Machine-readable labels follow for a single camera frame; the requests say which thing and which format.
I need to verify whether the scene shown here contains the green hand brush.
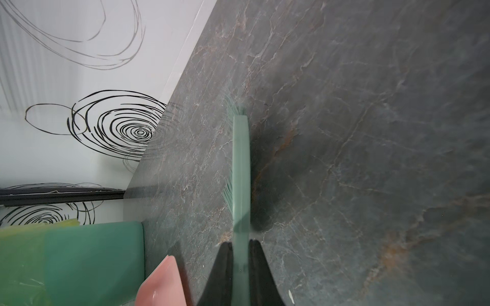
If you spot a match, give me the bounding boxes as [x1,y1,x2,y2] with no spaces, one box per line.
[223,96,251,305]

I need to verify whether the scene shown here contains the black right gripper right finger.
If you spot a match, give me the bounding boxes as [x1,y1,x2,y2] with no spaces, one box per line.
[248,240,285,306]

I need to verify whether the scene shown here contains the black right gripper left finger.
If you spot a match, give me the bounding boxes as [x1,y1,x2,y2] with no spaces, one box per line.
[197,242,234,306]

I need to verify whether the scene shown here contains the pink plastic dustpan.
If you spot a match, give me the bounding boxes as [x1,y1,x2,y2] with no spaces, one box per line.
[135,256,187,306]

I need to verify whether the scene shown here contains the green bin with plastic liner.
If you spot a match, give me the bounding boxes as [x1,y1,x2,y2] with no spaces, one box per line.
[1,219,145,305]

